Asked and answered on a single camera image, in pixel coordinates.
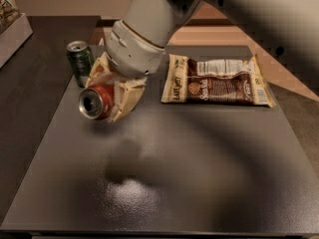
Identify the green soda can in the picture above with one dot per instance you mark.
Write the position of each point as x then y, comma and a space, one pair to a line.
81, 59

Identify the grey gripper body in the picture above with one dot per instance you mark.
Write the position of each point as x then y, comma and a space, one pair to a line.
131, 54

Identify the white box with snacks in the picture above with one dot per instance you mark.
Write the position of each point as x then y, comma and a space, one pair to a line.
15, 29

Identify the red coke can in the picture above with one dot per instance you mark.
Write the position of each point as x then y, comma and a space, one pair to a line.
96, 102

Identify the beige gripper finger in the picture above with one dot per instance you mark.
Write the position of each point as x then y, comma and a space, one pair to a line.
101, 72
126, 96

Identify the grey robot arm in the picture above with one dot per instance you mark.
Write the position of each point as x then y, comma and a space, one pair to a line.
287, 29

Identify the brown chip bag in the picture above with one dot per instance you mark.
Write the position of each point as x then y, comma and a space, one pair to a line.
221, 81

